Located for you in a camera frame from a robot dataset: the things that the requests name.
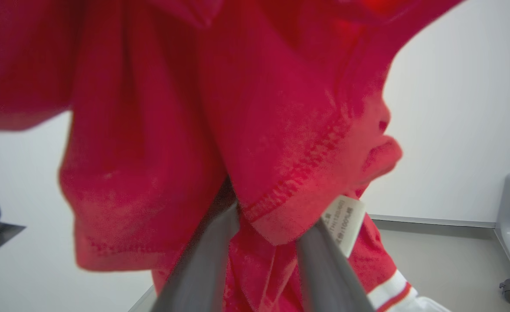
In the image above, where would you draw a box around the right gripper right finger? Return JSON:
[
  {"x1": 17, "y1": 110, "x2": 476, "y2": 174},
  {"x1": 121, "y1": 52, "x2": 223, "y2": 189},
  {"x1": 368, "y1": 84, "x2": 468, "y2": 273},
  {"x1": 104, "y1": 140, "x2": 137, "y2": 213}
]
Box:
[{"x1": 295, "y1": 217, "x2": 376, "y2": 312}]

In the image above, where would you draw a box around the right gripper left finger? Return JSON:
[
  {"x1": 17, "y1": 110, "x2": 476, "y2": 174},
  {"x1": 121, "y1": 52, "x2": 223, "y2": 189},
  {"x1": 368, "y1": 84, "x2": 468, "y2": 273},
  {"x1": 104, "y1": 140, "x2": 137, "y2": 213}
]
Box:
[{"x1": 150, "y1": 182, "x2": 241, "y2": 312}]

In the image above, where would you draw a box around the red garment with white cuffs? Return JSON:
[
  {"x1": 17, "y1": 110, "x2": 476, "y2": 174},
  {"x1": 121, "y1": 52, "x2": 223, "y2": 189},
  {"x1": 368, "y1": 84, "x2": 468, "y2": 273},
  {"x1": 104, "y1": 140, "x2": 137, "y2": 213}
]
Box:
[{"x1": 0, "y1": 0, "x2": 466, "y2": 312}]

